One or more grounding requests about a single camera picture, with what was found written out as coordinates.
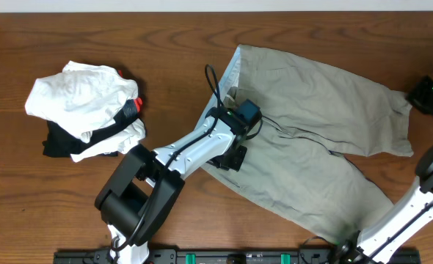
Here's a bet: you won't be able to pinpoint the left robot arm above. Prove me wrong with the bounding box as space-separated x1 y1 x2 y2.
94 100 262 263

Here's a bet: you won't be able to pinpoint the black garment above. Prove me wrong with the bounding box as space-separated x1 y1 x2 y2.
43 99 139 158

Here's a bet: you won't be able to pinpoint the red garment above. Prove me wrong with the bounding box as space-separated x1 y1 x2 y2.
118 70 143 113

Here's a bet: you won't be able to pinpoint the white top garment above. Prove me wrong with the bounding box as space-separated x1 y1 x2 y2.
25 61 139 143

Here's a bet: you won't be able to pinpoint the khaki grey shorts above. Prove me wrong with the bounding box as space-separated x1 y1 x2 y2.
203 45 413 242

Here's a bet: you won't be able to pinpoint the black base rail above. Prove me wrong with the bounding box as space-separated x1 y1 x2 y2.
53 248 421 264

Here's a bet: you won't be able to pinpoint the white garment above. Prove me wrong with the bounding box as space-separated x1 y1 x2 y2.
25 61 139 143
70 119 146 163

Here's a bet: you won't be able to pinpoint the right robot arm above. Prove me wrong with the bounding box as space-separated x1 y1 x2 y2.
328 146 433 264

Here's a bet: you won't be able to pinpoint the white bottom garment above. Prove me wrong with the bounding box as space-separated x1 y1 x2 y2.
70 119 146 163

